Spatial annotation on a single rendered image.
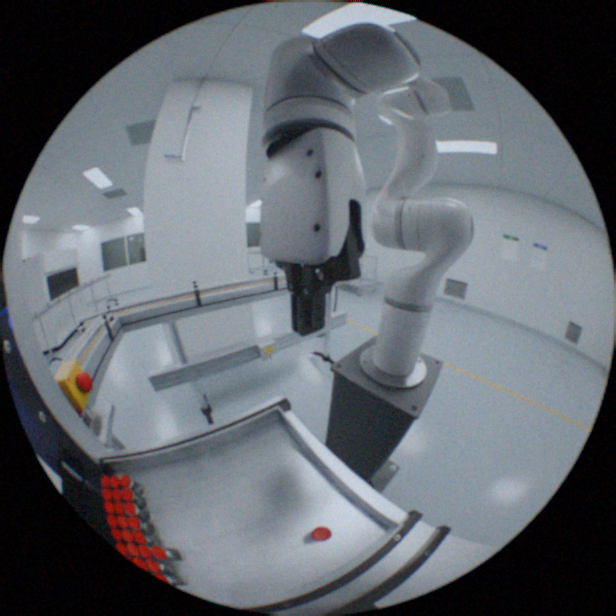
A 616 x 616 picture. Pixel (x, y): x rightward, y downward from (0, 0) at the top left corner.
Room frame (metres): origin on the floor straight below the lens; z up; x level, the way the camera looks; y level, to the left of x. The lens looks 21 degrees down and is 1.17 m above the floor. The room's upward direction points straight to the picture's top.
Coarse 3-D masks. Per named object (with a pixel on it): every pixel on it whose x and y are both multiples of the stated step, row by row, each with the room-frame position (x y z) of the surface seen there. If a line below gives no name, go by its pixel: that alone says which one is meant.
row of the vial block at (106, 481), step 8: (104, 480) -0.04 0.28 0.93; (112, 488) -0.04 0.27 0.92; (104, 496) -0.06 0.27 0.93; (112, 496) -0.05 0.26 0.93; (112, 504) -0.06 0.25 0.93; (112, 512) -0.08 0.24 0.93; (112, 520) -0.09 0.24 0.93; (112, 528) -0.11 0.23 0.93; (120, 528) -0.10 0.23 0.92; (120, 536) -0.11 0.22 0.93; (120, 544) -0.12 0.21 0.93; (128, 552) -0.13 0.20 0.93
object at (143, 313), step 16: (192, 288) 0.83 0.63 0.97; (208, 288) 0.83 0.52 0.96; (224, 288) 0.95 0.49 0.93; (240, 288) 0.94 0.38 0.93; (256, 288) 0.98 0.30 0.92; (272, 288) 1.04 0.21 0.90; (128, 304) 0.60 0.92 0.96; (144, 304) 0.62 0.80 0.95; (160, 304) 0.68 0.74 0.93; (176, 304) 0.70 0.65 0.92; (192, 304) 0.75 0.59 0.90; (208, 304) 0.80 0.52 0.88; (224, 304) 0.85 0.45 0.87; (240, 304) 0.91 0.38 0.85; (80, 320) 0.37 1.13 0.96; (112, 320) 0.48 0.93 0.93; (128, 320) 0.54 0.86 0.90; (144, 320) 0.59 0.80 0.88; (160, 320) 0.64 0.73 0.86; (80, 336) 0.33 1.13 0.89
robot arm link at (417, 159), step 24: (384, 96) 0.41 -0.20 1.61; (408, 96) 0.36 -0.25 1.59; (384, 120) 0.46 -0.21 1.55; (408, 120) 0.36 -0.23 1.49; (408, 144) 0.35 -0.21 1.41; (432, 144) 0.33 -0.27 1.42; (408, 168) 0.35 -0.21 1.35; (432, 168) 0.35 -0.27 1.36; (384, 192) 0.38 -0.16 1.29; (408, 192) 0.38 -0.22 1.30; (384, 216) 0.37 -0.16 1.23; (384, 240) 0.38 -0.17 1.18
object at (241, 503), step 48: (240, 432) 0.15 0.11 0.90; (288, 432) 0.17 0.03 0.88; (144, 480) 0.01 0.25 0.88; (192, 480) 0.05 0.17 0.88; (240, 480) 0.07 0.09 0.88; (288, 480) 0.08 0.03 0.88; (336, 480) 0.08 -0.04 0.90; (192, 528) -0.03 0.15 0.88; (240, 528) 0.00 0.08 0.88; (288, 528) 0.01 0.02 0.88; (336, 528) 0.01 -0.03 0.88; (384, 528) -0.01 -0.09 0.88; (192, 576) -0.12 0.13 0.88; (240, 576) -0.08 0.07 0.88; (288, 576) -0.07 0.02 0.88; (336, 576) -0.06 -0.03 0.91
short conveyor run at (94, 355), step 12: (96, 324) 0.37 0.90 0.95; (108, 324) 0.38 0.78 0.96; (120, 324) 0.49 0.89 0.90; (84, 336) 0.26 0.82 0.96; (96, 336) 0.32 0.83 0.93; (108, 336) 0.35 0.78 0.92; (120, 336) 0.45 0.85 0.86; (72, 348) 0.17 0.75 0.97; (84, 348) 0.20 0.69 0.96; (96, 348) 0.25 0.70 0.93; (108, 348) 0.32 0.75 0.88; (84, 360) 0.18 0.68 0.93; (96, 360) 0.22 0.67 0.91; (108, 360) 0.29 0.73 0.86; (96, 372) 0.19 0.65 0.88; (96, 384) 0.16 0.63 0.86; (96, 396) 0.13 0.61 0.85
